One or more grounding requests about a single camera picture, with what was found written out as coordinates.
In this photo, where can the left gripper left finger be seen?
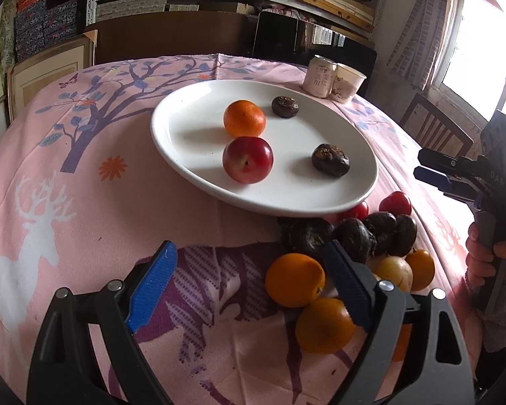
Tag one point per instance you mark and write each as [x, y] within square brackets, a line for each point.
[64, 368]

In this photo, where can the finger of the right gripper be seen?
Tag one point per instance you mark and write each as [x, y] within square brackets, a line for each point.
[432, 178]

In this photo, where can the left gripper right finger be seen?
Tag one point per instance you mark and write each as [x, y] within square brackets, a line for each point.
[436, 368]

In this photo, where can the dark red plum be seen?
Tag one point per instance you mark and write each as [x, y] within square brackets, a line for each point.
[397, 203]

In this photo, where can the tall dark water chestnut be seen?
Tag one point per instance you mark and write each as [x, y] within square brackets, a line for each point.
[404, 237]

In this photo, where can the small orange mandarin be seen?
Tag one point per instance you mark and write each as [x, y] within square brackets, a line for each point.
[294, 280]

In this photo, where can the smooth orange fruit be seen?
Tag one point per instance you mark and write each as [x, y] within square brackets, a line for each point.
[244, 118]

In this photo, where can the large textured orange mandarin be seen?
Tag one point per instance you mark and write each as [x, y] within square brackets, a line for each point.
[402, 343]

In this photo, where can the yellow plum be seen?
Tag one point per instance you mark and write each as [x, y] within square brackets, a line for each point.
[423, 267]

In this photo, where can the person's right hand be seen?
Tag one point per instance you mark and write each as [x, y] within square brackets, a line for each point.
[479, 259]

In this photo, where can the dark wooden chair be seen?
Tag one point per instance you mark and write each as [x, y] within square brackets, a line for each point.
[433, 129]

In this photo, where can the small red plum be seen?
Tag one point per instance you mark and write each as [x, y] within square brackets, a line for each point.
[360, 211]

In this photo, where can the pale yellow round fruit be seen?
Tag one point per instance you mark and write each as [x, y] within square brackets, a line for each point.
[394, 269]

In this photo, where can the yellow-green plum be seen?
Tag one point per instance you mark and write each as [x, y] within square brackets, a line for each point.
[324, 327]

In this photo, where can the right bright window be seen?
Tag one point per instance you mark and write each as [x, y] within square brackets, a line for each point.
[472, 72]

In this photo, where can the patterned curtain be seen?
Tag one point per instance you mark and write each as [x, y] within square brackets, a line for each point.
[420, 42]

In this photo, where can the white paper cup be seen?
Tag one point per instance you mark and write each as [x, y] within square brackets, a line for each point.
[347, 82]

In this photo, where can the white drink can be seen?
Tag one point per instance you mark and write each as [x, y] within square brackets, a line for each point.
[319, 77]

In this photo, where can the pink deer-print tablecloth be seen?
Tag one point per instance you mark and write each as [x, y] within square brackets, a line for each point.
[85, 194]

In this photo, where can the white ceramic plate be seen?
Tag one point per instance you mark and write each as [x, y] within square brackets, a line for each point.
[188, 130]

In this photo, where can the framed picture leaning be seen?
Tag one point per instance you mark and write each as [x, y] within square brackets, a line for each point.
[27, 78]

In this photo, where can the dark wooden cabinet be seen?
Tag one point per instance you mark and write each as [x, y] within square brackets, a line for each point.
[173, 33]

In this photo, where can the stack of blue patterned boxes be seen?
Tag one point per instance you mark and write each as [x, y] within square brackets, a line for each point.
[41, 26]

